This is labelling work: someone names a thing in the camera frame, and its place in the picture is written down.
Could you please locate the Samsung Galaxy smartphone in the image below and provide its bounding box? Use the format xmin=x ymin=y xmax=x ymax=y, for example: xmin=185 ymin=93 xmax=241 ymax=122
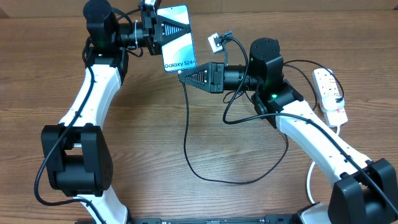
xmin=157 ymin=4 xmax=197 ymax=72

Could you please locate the white power strip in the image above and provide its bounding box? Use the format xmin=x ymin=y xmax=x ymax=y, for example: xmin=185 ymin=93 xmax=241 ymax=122
xmin=312 ymin=68 xmax=348 ymax=128

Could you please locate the black USB charging cable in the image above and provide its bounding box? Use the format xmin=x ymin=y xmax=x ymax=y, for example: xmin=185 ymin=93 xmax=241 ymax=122
xmin=177 ymin=59 xmax=345 ymax=185

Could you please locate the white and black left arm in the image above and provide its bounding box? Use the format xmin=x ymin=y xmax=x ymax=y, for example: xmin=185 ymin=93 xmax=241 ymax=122
xmin=39 ymin=1 xmax=196 ymax=223

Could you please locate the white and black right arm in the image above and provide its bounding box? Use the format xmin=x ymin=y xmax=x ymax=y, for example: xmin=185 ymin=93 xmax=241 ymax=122
xmin=178 ymin=38 xmax=397 ymax=223

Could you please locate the white charger plug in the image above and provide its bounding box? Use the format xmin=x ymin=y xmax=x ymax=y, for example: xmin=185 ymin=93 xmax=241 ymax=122
xmin=320 ymin=95 xmax=345 ymax=113

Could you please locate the white power strip cord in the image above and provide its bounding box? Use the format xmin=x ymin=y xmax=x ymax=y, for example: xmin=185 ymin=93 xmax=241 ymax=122
xmin=305 ymin=124 xmax=341 ymax=205

